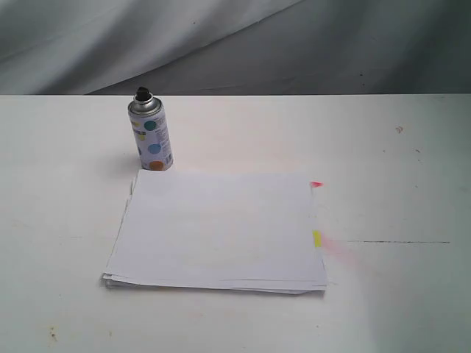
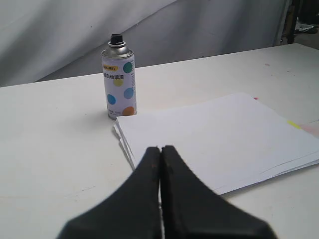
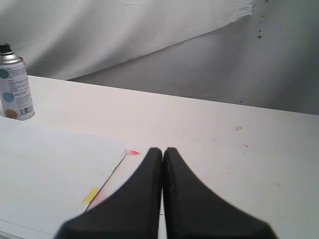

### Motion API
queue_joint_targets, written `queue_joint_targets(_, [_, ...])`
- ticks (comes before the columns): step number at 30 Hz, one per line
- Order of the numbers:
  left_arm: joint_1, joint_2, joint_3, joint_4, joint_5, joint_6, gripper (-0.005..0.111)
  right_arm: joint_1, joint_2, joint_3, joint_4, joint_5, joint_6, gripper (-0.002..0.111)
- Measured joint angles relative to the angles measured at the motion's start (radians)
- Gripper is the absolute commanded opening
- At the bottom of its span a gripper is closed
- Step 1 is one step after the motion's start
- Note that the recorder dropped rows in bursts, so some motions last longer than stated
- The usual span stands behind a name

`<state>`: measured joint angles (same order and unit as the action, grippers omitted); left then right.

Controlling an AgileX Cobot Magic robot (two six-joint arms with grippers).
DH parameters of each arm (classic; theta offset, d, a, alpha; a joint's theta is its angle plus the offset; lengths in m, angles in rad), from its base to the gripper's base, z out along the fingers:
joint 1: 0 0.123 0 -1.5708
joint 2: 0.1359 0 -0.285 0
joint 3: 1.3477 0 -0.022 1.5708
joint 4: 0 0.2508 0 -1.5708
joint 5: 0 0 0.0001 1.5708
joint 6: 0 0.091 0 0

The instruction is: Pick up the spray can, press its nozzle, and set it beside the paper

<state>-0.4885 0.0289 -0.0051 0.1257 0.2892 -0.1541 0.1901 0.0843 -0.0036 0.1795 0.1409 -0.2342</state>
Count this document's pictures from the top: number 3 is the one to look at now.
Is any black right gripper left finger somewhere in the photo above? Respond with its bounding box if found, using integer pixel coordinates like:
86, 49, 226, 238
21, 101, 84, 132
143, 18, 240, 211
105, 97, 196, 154
55, 148, 162, 239

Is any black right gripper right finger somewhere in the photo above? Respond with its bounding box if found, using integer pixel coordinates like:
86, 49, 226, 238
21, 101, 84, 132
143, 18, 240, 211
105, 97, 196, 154
162, 147, 277, 239

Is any white dotted spray can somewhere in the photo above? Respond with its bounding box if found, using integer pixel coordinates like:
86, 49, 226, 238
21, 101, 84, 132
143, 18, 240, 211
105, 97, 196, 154
0, 43, 35, 120

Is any yellow tape piece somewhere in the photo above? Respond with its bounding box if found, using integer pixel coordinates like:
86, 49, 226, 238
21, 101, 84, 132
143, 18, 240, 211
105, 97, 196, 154
82, 187, 100, 204

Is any white paper stack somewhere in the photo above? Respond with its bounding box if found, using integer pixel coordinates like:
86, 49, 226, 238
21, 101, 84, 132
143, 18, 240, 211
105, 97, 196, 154
0, 118, 126, 239

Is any white backdrop cloth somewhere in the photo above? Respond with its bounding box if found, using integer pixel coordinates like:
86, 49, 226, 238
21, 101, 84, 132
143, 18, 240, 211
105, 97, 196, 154
0, 0, 319, 115

